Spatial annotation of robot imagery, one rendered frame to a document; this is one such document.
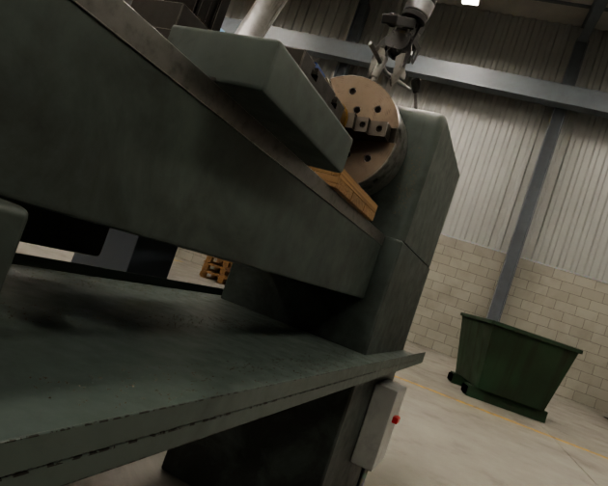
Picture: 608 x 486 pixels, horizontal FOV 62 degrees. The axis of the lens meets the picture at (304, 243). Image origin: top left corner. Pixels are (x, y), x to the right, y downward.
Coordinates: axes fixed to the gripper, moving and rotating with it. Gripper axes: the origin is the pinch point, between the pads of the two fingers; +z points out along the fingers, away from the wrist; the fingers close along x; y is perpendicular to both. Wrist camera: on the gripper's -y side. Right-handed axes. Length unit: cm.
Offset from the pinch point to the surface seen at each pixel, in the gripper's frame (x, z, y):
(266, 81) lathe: -36, 33, -82
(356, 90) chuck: 0.1, 7.8, -8.3
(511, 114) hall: 249, -357, 994
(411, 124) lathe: -10.7, 7.4, 8.7
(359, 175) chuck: -11.4, 28.2, -7.6
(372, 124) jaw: -10.3, 16.0, -11.3
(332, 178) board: -25, 36, -42
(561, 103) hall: 155, -390, 951
